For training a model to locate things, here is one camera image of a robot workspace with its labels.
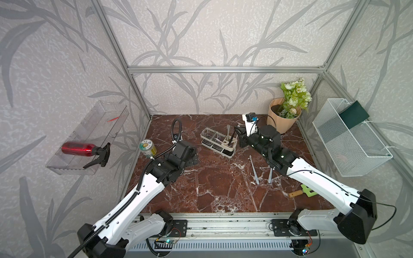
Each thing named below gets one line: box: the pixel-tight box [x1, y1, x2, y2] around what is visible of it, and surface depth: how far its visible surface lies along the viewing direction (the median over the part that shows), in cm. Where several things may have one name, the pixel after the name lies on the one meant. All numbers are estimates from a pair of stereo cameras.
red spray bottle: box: [61, 141, 111, 169], surface depth 57 cm
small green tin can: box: [138, 139, 158, 159], surface depth 96 cm
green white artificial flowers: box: [278, 77, 313, 119], surface depth 96 cm
